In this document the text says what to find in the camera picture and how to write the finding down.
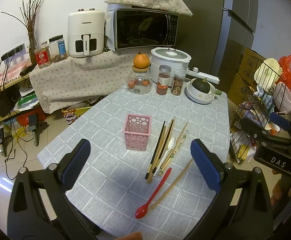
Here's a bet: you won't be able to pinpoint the lone bamboo chopstick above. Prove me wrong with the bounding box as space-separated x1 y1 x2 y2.
150 158 193 209

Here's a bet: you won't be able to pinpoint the printed bamboo chopstick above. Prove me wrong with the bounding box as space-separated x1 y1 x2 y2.
159 133 187 176

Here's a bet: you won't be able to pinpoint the light bamboo chopstick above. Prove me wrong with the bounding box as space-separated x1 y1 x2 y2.
160 121 188 169

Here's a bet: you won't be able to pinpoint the brown wooden chopstick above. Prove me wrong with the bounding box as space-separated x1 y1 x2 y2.
147 118 175 184

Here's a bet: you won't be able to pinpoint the white plastic spoon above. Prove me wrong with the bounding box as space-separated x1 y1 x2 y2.
153 137 176 176

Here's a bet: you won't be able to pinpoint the red plastic spoon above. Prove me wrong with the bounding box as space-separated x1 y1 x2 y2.
135 167 172 219

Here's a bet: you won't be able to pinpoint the pink perforated utensil basket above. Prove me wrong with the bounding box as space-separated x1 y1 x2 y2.
123 114 152 151

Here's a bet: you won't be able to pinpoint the person's right hand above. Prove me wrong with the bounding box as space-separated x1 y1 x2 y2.
114 232 143 240

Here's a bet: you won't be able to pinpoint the red plastic bag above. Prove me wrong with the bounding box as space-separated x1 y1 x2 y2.
278 54 291 90

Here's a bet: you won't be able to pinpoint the cardboard box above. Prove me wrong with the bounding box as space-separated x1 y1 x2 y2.
227 48 265 105

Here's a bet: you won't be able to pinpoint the stacked white bowls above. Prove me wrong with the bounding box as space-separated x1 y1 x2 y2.
185 79 222 105

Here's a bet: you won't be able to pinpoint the dark green squash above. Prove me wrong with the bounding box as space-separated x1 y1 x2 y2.
192 78 210 93

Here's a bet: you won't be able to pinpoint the yellow printed box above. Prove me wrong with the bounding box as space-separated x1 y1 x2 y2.
61 107 91 125

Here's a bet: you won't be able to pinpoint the grey checked tablecloth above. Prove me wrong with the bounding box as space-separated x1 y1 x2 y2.
37 87 230 239

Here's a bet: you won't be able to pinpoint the white handheld sealer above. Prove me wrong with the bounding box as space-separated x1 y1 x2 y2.
187 67 220 85

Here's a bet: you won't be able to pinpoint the dried slices jar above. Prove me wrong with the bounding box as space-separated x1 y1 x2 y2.
171 73 186 95

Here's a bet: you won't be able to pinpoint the white rice cooker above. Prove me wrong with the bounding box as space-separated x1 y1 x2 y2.
150 47 192 87

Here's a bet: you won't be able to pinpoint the grey refrigerator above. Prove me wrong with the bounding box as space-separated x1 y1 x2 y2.
175 0 258 92

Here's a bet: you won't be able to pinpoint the red goji berry jar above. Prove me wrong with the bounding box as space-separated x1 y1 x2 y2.
156 65 172 95

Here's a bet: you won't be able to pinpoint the floral cloth on cabinet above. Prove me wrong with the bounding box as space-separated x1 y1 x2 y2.
29 47 152 114

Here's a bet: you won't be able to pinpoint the round glass jar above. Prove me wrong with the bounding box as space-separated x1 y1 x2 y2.
125 66 153 94

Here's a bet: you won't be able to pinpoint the red label jar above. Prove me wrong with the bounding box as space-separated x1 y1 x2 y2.
35 41 52 68

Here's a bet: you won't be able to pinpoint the orange tangerine on jar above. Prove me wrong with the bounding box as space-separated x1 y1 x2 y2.
133 53 150 69

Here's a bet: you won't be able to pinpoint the blue label jar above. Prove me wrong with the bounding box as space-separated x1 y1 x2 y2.
49 35 67 62

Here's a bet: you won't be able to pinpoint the black microwave oven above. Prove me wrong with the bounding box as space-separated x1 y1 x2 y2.
105 8 179 51

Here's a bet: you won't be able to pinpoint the white air fryer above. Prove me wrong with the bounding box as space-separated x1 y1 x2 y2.
67 8 105 58

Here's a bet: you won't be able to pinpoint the dried branches in vase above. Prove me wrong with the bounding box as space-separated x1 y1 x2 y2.
1 0 43 64

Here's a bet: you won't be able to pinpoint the black wire rack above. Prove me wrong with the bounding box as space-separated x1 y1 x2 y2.
230 58 291 163

